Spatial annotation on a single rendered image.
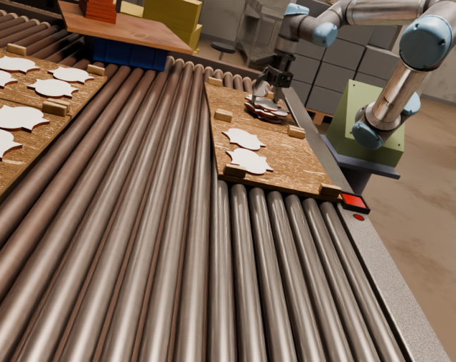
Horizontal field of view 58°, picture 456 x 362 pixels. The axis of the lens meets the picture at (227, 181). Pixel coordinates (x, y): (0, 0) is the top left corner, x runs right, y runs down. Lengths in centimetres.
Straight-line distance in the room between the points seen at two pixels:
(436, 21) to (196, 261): 82
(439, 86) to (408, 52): 901
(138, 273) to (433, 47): 88
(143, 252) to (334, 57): 441
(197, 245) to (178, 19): 489
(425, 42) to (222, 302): 81
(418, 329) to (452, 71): 949
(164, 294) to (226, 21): 796
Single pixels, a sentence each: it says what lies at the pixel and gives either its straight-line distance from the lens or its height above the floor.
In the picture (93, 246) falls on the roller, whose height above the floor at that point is 91.
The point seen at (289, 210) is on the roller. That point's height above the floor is 91.
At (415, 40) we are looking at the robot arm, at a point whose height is 136.
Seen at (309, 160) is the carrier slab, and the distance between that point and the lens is 133.
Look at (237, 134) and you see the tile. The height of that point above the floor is 94.
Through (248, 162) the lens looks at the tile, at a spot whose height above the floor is 94.
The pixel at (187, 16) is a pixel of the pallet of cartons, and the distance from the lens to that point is 555.
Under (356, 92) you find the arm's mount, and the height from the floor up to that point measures 109.
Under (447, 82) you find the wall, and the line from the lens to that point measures 1027.
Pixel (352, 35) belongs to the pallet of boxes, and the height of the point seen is 107.
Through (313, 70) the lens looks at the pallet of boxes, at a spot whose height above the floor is 60.
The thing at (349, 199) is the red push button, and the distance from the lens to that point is 120.
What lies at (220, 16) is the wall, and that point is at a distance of 849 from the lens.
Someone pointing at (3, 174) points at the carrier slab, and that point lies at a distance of 91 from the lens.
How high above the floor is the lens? 140
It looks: 27 degrees down
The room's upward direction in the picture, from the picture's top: 17 degrees clockwise
